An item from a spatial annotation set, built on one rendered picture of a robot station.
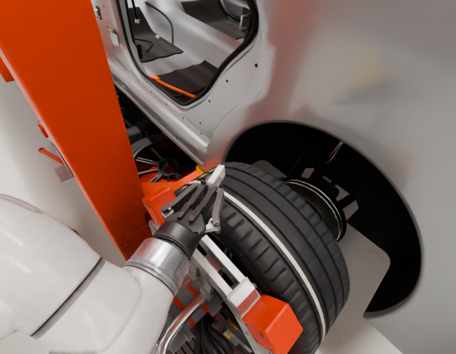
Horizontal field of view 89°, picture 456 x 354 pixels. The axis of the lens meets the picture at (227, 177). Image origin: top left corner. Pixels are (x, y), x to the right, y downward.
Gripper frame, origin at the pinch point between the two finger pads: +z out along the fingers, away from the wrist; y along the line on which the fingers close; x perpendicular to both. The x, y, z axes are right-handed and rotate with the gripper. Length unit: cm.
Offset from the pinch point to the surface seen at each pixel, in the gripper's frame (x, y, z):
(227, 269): -17.3, 5.8, -11.2
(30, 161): -72, -210, 55
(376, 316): -56, 50, 9
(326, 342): -139, 48, 26
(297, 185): -27.9, 16.3, 36.3
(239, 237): -10.7, 7.4, -6.4
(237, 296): -18.2, 9.9, -16.0
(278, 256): -14.9, 16.5, -5.5
